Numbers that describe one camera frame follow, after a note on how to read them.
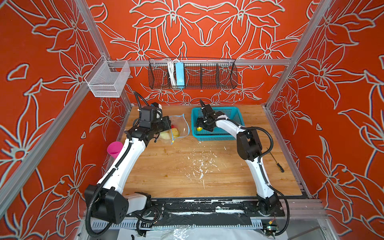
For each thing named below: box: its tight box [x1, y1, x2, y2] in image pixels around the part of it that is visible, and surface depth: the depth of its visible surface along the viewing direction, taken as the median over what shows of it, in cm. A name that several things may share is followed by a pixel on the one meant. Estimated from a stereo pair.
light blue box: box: [175, 62, 185, 86], surface depth 92 cm
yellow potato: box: [172, 127, 180, 139], surface depth 95 cm
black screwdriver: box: [269, 151, 285, 173], surface depth 87 cm
